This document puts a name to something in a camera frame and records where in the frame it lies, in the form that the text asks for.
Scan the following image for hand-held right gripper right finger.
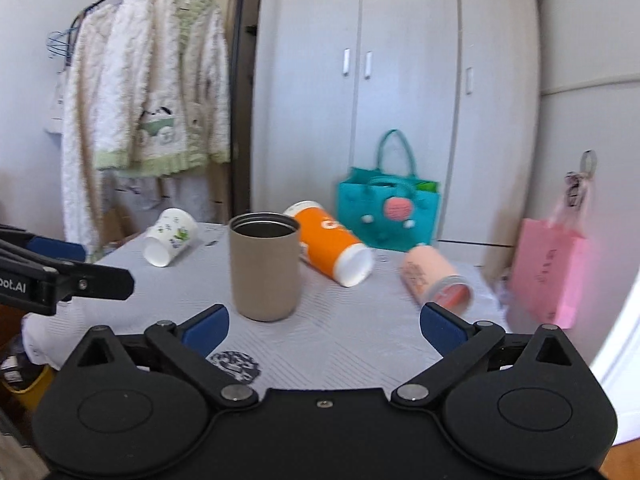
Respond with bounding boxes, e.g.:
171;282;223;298
391;302;586;408

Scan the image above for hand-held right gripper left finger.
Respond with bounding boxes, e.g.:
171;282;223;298
62;304;258;408

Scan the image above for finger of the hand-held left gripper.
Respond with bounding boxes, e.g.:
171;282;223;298
0;224;87;263
0;240;135;302

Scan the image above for pink cup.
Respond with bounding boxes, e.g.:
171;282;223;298
401;245;475;317

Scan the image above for white cup with green print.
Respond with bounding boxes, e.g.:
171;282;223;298
144;208;198;268

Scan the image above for orange and white cup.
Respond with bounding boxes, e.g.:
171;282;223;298
282;200;375;288

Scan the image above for tan metal-lined cup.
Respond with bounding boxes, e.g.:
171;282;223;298
229;212;301;322

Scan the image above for pale grey tablecloth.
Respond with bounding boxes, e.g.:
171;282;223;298
22;222;507;396

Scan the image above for yellow container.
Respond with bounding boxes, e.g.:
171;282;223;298
2;364;55;412

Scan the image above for beige fluffy coat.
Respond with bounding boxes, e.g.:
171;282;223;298
60;5;132;263

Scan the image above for pink paper bag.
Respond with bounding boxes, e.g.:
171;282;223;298
509;172;591;330

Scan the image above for teal felt tote bag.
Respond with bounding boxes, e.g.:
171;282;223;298
338;129;442;253

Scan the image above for blue clothes hangers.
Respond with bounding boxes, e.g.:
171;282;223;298
46;29;77;62

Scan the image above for white and green fluffy jacket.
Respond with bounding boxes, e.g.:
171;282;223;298
95;0;232;178

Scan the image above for grey wardrobe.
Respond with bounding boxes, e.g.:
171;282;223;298
250;0;543;266

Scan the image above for black clothes rack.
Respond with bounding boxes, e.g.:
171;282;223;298
70;0;253;216

